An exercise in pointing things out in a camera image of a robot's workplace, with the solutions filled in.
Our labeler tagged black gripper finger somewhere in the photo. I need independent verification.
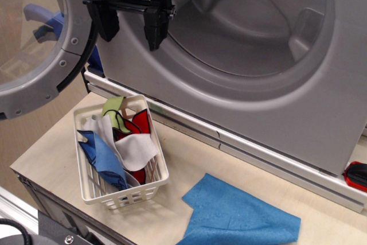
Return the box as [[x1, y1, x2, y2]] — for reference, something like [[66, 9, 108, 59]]
[[143, 6, 175, 51], [83, 0, 119, 42]]

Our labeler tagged white felt cloth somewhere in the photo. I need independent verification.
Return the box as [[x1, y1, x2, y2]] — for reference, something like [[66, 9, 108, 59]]
[[82, 116, 158, 188]]

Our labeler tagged blue cloth with black trim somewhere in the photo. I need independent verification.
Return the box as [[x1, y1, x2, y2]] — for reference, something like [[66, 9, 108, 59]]
[[77, 130, 128, 190]]

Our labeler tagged grey toy washing machine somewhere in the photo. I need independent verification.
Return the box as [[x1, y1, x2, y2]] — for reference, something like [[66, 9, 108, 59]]
[[97, 0, 366, 174]]

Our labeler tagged blue plastic clamp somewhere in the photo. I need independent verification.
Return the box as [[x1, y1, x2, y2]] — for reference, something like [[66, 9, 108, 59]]
[[23, 3, 104, 76]]

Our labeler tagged grey round washer door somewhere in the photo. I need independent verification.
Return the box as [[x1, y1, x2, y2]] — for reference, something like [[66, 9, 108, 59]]
[[1, 0, 97, 120]]

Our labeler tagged green cloth with black trim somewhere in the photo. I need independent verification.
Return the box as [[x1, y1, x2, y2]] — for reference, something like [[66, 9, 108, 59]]
[[102, 96, 131, 134]]

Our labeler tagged red cloth with black trim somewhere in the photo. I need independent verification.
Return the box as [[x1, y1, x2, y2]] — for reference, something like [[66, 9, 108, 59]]
[[113, 108, 152, 184]]

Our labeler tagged large blue cloth on table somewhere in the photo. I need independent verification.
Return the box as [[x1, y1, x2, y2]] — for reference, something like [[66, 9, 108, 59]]
[[180, 174, 301, 244]]

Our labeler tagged red and black tool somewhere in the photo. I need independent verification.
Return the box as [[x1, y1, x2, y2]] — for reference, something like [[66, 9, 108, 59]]
[[343, 161, 366, 192]]

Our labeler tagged white aluminium base rail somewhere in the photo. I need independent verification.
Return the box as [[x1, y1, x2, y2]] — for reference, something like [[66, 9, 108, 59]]
[[84, 70, 367, 214]]

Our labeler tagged metal table frame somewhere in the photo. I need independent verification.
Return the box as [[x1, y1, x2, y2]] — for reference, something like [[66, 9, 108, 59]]
[[1, 176, 134, 244]]

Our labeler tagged black metal bracket with bolt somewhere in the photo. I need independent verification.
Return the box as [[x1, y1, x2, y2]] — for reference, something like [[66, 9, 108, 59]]
[[38, 211, 91, 245]]

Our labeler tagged black cable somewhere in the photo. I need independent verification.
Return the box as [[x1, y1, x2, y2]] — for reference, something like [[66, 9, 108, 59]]
[[0, 218, 31, 245]]

